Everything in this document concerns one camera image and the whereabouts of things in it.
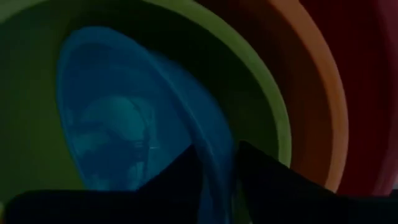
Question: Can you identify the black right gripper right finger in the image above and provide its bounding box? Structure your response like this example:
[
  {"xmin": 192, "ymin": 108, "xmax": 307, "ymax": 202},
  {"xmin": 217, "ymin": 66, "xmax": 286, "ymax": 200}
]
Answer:
[{"xmin": 238, "ymin": 139, "xmax": 398, "ymax": 224}]

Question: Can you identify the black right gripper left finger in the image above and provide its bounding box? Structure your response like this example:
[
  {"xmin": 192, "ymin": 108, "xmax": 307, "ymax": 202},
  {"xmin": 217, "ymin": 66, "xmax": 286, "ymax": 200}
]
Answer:
[{"xmin": 0, "ymin": 144, "xmax": 203, "ymax": 224}]

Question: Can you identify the orange bowl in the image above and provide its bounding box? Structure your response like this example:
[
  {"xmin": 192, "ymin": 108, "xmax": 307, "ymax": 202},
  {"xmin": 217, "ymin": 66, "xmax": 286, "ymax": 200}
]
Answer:
[{"xmin": 192, "ymin": 0, "xmax": 349, "ymax": 194}]

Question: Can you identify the blue bowl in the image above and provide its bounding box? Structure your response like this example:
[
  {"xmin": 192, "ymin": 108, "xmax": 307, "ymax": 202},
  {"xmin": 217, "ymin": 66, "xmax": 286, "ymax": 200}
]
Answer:
[{"xmin": 55, "ymin": 26, "xmax": 236, "ymax": 224}]

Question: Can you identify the green bowl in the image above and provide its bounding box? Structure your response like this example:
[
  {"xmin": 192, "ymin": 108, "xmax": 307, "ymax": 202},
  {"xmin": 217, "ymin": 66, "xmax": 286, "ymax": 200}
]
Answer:
[{"xmin": 0, "ymin": 0, "xmax": 292, "ymax": 224}]

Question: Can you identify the large red bowl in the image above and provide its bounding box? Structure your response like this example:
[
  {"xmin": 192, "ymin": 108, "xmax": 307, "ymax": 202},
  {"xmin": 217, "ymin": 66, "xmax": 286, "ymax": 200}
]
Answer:
[{"xmin": 298, "ymin": 0, "xmax": 398, "ymax": 197}]

